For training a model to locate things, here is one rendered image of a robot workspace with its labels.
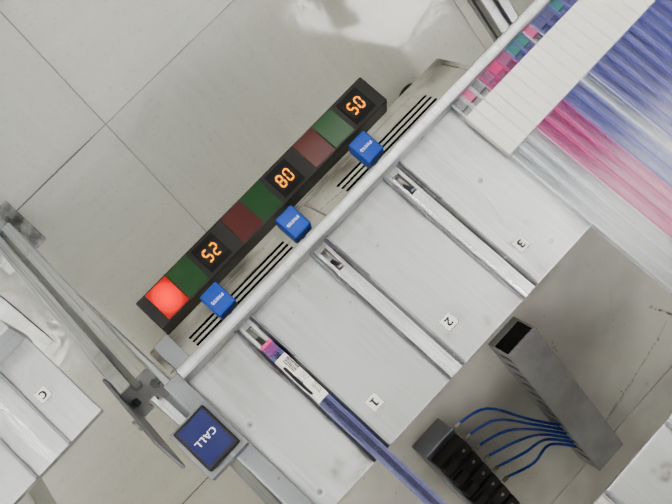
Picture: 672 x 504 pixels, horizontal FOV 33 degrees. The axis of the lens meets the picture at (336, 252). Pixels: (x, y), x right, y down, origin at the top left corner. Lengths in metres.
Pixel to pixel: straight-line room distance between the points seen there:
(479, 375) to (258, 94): 0.68
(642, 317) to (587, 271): 0.13
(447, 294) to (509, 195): 0.12
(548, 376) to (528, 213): 0.35
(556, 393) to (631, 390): 0.19
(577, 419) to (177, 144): 0.78
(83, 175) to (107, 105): 0.12
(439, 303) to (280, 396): 0.18
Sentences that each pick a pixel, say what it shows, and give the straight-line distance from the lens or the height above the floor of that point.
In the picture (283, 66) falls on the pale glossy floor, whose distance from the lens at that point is 1.92.
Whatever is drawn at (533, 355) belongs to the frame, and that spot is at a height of 0.66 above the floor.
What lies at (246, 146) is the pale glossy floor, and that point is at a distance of 1.91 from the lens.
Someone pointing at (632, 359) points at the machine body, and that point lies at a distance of 1.64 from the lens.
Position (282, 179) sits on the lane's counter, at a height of 0.66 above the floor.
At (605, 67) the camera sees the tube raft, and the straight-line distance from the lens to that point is 1.24.
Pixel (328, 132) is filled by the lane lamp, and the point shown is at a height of 0.66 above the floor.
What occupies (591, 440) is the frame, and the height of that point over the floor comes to 0.66.
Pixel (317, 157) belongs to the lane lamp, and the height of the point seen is 0.66.
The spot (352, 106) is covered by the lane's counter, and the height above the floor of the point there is 0.66.
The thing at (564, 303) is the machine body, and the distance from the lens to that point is 1.52.
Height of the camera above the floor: 1.71
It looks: 57 degrees down
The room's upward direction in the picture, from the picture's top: 120 degrees clockwise
